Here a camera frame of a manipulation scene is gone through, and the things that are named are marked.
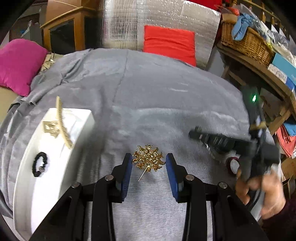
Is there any maroon hair tie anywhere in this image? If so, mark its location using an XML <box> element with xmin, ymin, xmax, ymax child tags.
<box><xmin>225</xmin><ymin>157</ymin><xmax>241</xmax><ymax>178</ymax></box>

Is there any black beaded scrunchie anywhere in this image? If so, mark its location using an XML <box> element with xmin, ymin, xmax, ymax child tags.
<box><xmin>32</xmin><ymin>152</ymin><xmax>48</xmax><ymax>178</ymax></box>

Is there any gold brooch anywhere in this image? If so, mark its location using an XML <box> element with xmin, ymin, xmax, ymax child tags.
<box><xmin>132</xmin><ymin>144</ymin><xmax>166</xmax><ymax>181</ymax></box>

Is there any cream hair claw clip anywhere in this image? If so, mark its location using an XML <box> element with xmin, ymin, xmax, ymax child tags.
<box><xmin>42</xmin><ymin>96</ymin><xmax>73</xmax><ymax>149</ymax></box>

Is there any right hand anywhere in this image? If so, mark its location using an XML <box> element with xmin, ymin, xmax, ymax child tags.
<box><xmin>235</xmin><ymin>169</ymin><xmax>286</xmax><ymax>220</ymax></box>

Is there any white tray box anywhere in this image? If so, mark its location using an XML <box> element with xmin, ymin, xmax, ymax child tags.
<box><xmin>13</xmin><ymin>108</ymin><xmax>95</xmax><ymax>240</ymax></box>

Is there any wooden shelf rack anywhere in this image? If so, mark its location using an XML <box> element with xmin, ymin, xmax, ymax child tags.
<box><xmin>217</xmin><ymin>42</ymin><xmax>295</xmax><ymax>135</ymax></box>

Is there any grey blanket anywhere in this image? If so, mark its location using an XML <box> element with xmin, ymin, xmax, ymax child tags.
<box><xmin>1</xmin><ymin>49</ymin><xmax>248</xmax><ymax>201</ymax></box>

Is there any teal box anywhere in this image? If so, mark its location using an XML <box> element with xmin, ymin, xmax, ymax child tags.
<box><xmin>272</xmin><ymin>53</ymin><xmax>296</xmax><ymax>84</ymax></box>

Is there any wicker basket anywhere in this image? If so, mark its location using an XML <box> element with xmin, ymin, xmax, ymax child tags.
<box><xmin>221</xmin><ymin>20</ymin><xmax>275</xmax><ymax>67</ymax></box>

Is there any red cushion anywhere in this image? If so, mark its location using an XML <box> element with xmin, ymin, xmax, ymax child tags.
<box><xmin>143</xmin><ymin>25</ymin><xmax>196</xmax><ymax>66</ymax></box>

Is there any blue cloth in basket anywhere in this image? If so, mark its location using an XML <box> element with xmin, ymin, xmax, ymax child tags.
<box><xmin>231</xmin><ymin>13</ymin><xmax>255</xmax><ymax>41</ymax></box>

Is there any red bed cover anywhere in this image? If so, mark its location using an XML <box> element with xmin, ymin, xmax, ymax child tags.
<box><xmin>188</xmin><ymin>0</ymin><xmax>222</xmax><ymax>10</ymax></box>

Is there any beige leather sofa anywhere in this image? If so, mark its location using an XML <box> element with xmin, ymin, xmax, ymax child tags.
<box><xmin>0</xmin><ymin>53</ymin><xmax>63</xmax><ymax>123</ymax></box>

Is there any silver foil insulation sheet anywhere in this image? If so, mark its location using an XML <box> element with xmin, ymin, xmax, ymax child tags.
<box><xmin>101</xmin><ymin>0</ymin><xmax>221</xmax><ymax>69</ymax></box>

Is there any magenta pillow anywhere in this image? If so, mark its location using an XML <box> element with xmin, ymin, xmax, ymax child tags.
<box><xmin>0</xmin><ymin>39</ymin><xmax>48</xmax><ymax>96</ymax></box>

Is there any wooden cabinet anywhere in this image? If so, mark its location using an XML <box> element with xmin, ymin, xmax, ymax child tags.
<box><xmin>40</xmin><ymin>0</ymin><xmax>101</xmax><ymax>55</ymax></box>

